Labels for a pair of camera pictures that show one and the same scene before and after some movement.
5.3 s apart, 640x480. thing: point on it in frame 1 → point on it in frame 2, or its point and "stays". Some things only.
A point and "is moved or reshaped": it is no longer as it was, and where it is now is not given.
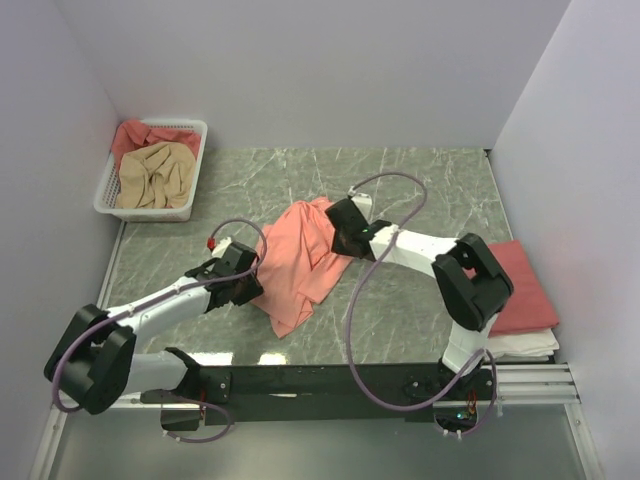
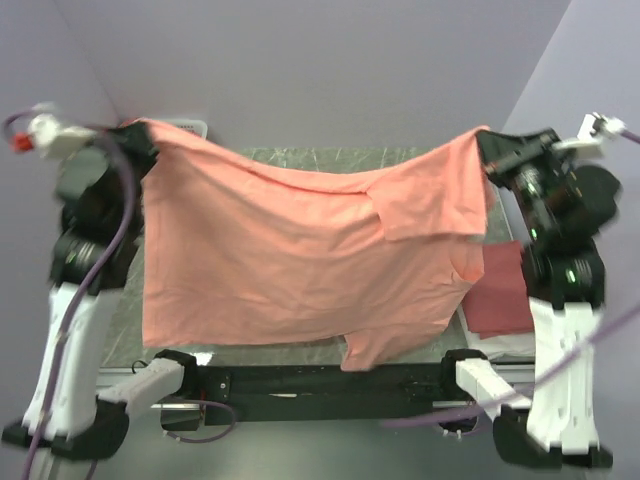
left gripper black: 253,290 → 140,140
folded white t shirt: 528,347 stays
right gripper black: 339,248 → 501,149
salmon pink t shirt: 300,265 is moved or reshaped
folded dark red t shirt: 529,307 stays
